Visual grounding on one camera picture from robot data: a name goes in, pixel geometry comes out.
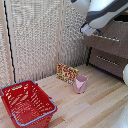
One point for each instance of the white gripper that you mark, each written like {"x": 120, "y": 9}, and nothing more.
{"x": 88, "y": 29}

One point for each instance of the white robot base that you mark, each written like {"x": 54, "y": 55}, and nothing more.
{"x": 122, "y": 120}

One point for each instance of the brown drawer cabinet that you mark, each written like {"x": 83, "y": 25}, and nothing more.
{"x": 106, "y": 53}

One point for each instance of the yellow red snack box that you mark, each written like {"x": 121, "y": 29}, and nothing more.
{"x": 67, "y": 73}

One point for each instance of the pink cup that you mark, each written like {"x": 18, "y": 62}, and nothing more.
{"x": 80, "y": 84}

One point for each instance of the beige woven folding screen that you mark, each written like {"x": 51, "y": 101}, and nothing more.
{"x": 33, "y": 36}

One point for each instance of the red plastic shopping basket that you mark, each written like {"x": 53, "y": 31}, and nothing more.
{"x": 28, "y": 105}

